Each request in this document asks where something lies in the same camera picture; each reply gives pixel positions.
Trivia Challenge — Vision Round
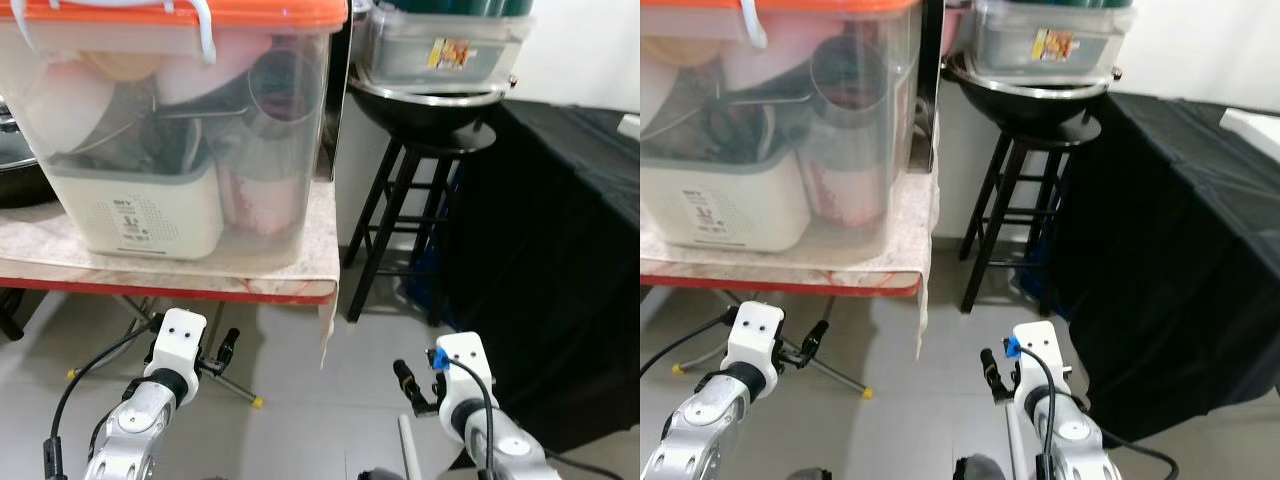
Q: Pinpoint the black tablecloth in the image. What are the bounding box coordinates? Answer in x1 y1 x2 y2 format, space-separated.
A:
440 100 641 456
1045 92 1280 446

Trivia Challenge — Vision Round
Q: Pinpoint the white vented container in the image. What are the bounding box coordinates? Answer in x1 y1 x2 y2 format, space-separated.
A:
45 160 224 263
640 155 813 251

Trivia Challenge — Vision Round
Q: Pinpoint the beige cloth covered stand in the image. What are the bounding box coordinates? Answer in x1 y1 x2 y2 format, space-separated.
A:
640 170 941 361
0 180 343 366

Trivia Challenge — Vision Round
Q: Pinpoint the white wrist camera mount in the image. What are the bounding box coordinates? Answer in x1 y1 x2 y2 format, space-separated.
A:
1003 321 1073 421
428 332 498 426
722 302 786 396
148 308 208 379

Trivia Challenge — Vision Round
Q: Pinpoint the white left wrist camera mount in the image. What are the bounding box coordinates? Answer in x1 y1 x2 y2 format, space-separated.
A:
148 308 208 379
722 302 786 396

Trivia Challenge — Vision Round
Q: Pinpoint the grey stand leg yellow tip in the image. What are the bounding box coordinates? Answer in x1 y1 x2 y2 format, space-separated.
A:
65 340 151 381
672 350 731 377
205 372 265 409
805 360 874 401

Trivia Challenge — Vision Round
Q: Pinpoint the orange lidded storage box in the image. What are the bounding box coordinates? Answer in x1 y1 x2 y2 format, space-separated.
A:
0 0 349 273
640 0 926 263

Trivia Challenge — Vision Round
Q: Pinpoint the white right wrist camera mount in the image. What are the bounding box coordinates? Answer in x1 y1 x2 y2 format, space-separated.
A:
428 332 498 426
1003 321 1073 421

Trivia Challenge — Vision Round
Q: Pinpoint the steel cup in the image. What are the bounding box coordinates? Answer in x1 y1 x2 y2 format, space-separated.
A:
245 48 323 141
808 35 886 131

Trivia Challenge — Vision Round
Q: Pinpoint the black plastic bag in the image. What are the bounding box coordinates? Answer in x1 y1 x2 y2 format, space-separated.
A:
320 0 354 183
915 0 948 176

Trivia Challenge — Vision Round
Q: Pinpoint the clear plastic storage box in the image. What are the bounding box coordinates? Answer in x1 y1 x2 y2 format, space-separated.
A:
355 5 536 96
965 0 1136 81

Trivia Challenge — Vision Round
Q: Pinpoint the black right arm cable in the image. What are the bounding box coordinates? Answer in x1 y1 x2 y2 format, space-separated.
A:
1008 340 1181 480
435 352 641 480

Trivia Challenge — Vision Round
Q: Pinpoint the pink patterned cup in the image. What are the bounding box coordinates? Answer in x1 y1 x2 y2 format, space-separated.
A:
222 165 306 238
805 150 886 229

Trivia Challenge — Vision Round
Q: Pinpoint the green pot lid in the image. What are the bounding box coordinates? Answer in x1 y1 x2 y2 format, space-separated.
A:
985 0 1136 11
385 0 536 19

